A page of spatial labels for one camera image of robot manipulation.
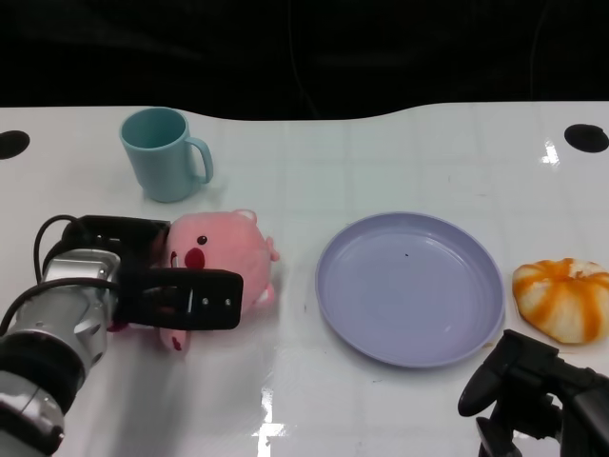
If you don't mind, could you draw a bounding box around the orange striped white bun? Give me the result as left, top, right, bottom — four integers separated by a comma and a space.
512, 258, 609, 345

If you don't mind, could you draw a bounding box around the lilac plastic plate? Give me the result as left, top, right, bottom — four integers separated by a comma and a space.
315, 211, 505, 368

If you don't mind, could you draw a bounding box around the black table grommet hole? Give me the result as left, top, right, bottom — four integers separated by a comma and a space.
0, 130, 30, 160
563, 124, 609, 153

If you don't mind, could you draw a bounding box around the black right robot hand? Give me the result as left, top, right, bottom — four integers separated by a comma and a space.
458, 328, 609, 457

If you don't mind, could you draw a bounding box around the pink plush beaver doll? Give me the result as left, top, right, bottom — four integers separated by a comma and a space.
107, 209, 282, 353

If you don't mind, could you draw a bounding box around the teal plastic mug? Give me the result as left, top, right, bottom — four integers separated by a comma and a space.
118, 107, 214, 204

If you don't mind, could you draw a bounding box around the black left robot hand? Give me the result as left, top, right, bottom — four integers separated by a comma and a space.
61, 214, 245, 334

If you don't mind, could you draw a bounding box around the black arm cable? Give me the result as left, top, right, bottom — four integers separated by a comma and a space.
32, 214, 82, 287

